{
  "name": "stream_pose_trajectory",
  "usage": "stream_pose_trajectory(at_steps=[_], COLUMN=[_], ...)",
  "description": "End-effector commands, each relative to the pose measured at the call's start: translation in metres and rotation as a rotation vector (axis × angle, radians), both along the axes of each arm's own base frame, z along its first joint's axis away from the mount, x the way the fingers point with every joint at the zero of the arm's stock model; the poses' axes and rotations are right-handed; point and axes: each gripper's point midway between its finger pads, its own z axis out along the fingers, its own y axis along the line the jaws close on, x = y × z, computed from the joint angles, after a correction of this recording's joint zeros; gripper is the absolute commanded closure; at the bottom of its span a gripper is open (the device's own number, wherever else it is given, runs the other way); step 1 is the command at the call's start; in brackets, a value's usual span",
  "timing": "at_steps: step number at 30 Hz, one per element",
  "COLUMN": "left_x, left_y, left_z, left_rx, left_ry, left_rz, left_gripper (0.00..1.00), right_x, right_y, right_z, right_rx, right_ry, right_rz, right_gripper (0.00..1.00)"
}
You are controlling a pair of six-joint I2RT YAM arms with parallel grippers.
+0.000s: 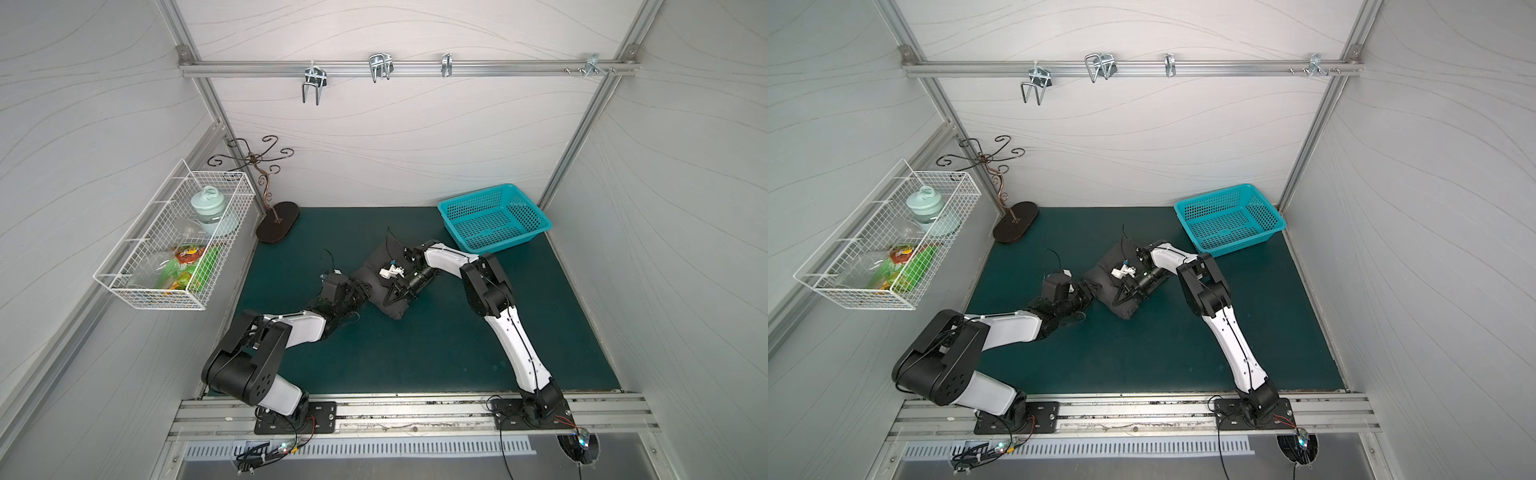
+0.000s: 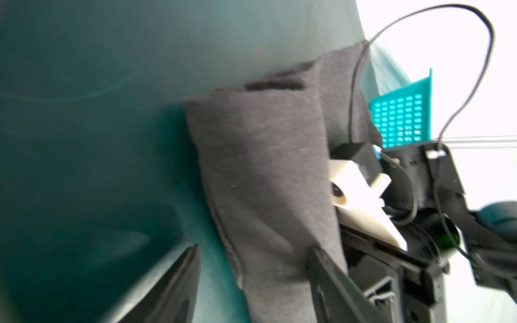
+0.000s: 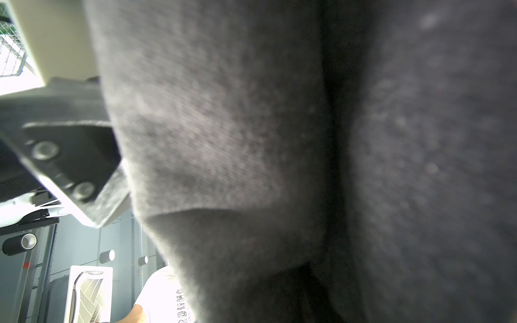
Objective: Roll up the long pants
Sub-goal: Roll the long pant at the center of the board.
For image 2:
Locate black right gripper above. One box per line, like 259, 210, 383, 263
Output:
339, 193, 460, 322

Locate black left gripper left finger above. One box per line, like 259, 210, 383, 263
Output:
119, 245, 201, 323

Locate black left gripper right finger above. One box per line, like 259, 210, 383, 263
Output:
308, 247, 388, 323

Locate dark grey long pants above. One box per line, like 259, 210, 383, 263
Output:
184, 43, 382, 322

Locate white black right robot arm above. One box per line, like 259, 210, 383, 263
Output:
331, 141, 516, 322

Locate teal plastic mesh basket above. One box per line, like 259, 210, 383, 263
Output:
370, 69, 433, 149

